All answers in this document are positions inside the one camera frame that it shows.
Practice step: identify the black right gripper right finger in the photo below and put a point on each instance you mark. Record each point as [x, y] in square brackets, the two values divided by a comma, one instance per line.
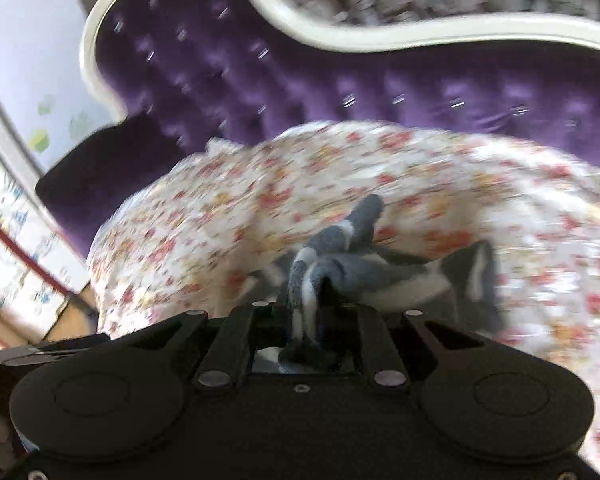
[357, 333]

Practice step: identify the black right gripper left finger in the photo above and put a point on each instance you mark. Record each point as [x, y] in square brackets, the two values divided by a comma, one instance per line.
[250, 327]

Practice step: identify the grey white striped sweater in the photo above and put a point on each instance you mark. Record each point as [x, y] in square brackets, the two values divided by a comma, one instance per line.
[458, 288]

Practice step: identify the cartoon printed white box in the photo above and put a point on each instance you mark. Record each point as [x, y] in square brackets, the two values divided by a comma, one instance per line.
[28, 305]

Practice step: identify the floral bed cover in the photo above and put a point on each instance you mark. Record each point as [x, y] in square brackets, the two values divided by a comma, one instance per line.
[503, 233]

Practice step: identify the red vacuum tube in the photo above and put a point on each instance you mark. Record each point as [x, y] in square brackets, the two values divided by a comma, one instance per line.
[32, 265]

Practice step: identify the dark purple velvet cushion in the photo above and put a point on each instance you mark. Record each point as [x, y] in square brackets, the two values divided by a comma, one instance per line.
[90, 183]

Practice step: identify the purple tufted headboard white frame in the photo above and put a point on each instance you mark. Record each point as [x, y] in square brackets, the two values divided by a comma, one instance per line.
[250, 69]

